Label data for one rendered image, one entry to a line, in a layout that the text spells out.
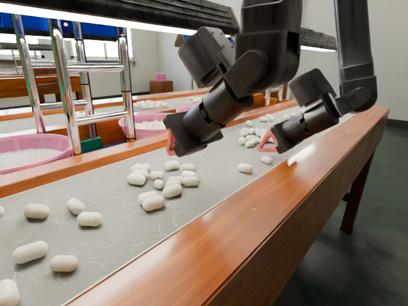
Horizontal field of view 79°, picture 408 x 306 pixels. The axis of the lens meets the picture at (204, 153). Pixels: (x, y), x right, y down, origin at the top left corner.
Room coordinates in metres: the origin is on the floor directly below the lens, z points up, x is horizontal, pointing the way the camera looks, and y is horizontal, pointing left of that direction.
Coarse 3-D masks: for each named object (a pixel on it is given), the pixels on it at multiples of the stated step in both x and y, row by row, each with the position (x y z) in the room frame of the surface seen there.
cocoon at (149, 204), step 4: (156, 196) 0.37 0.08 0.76; (160, 196) 0.37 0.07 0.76; (144, 200) 0.36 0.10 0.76; (148, 200) 0.35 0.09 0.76; (152, 200) 0.36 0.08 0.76; (156, 200) 0.36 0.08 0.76; (160, 200) 0.36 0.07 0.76; (164, 200) 0.37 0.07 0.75; (144, 204) 0.35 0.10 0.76; (148, 204) 0.35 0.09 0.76; (152, 204) 0.35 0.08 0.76; (156, 204) 0.35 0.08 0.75; (160, 204) 0.36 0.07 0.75; (144, 208) 0.35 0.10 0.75; (148, 208) 0.35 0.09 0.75; (152, 208) 0.35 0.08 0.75; (156, 208) 0.35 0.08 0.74
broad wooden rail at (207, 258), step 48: (336, 144) 0.66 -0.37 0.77; (240, 192) 0.38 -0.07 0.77; (288, 192) 0.38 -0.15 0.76; (336, 192) 0.58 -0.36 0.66; (192, 240) 0.25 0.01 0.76; (240, 240) 0.26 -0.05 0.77; (288, 240) 0.33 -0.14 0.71; (96, 288) 0.18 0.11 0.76; (144, 288) 0.18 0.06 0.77; (192, 288) 0.18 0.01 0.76; (240, 288) 0.22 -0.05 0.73
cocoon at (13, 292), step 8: (8, 280) 0.19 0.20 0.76; (0, 288) 0.18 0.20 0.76; (8, 288) 0.18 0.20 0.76; (16, 288) 0.19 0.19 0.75; (0, 296) 0.17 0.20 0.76; (8, 296) 0.18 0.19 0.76; (16, 296) 0.18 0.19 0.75; (0, 304) 0.17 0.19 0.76; (8, 304) 0.17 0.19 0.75; (16, 304) 0.18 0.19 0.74
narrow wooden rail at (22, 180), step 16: (256, 112) 1.09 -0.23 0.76; (272, 112) 1.19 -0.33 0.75; (224, 128) 0.89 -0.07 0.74; (128, 144) 0.62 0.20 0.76; (144, 144) 0.62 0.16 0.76; (160, 144) 0.66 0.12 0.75; (64, 160) 0.50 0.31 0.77; (80, 160) 0.51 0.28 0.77; (96, 160) 0.52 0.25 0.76; (112, 160) 0.55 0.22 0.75; (0, 176) 0.42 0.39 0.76; (16, 176) 0.42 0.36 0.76; (32, 176) 0.42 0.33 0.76; (48, 176) 0.44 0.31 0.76; (64, 176) 0.46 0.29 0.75; (0, 192) 0.38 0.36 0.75; (16, 192) 0.40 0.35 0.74
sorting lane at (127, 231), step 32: (128, 160) 0.57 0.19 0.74; (160, 160) 0.58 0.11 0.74; (192, 160) 0.58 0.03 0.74; (224, 160) 0.59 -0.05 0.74; (256, 160) 0.59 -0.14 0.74; (32, 192) 0.41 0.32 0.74; (64, 192) 0.41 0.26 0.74; (96, 192) 0.41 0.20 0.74; (128, 192) 0.41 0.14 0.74; (160, 192) 0.42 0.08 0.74; (192, 192) 0.42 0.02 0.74; (224, 192) 0.42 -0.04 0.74; (0, 224) 0.31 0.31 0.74; (32, 224) 0.31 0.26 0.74; (64, 224) 0.31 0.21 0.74; (128, 224) 0.32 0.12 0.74; (160, 224) 0.32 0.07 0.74; (0, 256) 0.25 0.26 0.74; (96, 256) 0.25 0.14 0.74; (128, 256) 0.25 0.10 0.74; (32, 288) 0.20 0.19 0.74; (64, 288) 0.20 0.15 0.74
